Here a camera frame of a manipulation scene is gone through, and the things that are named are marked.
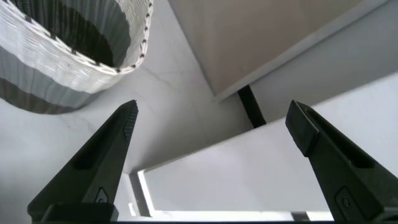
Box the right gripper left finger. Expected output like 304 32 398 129
27 99 139 222

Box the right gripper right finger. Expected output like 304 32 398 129
285 100 398 222

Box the white laundry basket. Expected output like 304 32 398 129
0 0 155 115

